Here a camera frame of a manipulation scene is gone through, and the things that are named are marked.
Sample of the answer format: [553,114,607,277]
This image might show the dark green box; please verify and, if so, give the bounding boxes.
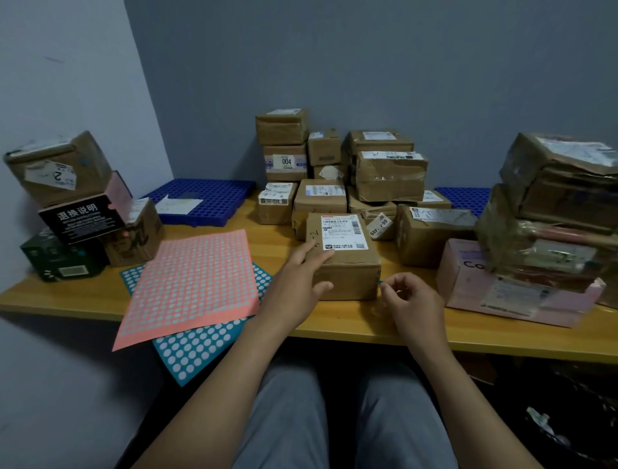
[20,227,109,283]

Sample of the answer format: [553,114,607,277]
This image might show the small brown printed box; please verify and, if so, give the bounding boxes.
[102,196,165,267]

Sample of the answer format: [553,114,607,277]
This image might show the person's grey trousers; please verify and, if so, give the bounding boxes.
[234,359,460,469]

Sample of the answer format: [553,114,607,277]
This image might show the person's right hand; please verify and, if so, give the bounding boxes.
[379,272,451,358]

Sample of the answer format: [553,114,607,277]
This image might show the person's right forearm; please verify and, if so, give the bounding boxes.
[410,340,544,469]

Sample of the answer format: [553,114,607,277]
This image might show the teal sticker sheet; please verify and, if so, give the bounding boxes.
[119,260,274,387]

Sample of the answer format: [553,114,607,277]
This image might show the taped box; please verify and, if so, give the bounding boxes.
[475,183,609,293]

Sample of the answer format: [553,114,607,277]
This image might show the large pink box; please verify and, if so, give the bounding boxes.
[436,238,606,329]

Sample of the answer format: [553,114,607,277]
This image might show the box of stack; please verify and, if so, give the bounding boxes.
[304,213,382,302]
[500,133,618,234]

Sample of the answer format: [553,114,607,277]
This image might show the white paper note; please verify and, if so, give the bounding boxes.
[154,195,203,216]

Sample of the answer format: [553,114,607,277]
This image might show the white crumpled plastic scrap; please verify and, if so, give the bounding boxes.
[525,405,573,448]

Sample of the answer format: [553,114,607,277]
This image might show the black and pink box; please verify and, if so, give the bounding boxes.
[38,170,134,245]

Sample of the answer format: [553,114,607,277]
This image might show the person's left hand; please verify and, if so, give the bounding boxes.
[258,241,335,335]

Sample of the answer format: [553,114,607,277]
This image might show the blue plastic grid pallet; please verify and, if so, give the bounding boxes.
[142,178,257,228]
[434,187,492,218]

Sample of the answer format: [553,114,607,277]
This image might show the pile of brown parcels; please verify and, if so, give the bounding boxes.
[254,108,479,269]

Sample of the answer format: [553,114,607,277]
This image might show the person's left forearm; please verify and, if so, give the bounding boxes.
[133,316,300,469]

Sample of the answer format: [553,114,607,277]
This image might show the pink dot sticker sheet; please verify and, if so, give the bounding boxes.
[112,229,260,352]

